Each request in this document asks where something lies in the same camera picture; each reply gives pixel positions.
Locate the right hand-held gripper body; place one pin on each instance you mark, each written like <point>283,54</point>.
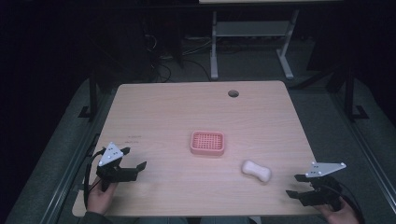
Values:
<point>323,193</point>

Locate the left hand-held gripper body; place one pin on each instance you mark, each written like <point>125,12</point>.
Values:
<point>115,174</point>

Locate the person's left hand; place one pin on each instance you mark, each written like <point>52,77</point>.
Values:
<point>100,197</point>

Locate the person's right hand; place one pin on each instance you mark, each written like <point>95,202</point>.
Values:
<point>341,215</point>

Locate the white soap bar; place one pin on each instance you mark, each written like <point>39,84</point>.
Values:
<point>256,170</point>

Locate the black metal stand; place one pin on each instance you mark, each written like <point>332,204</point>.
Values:
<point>92,93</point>
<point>349,93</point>

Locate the pink soap dish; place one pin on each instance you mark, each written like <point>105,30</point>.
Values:
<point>207,143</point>

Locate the white metal stand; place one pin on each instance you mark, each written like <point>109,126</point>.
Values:
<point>252,28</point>

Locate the metal frame rail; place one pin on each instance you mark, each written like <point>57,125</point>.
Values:
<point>69,175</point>
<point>367,149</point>

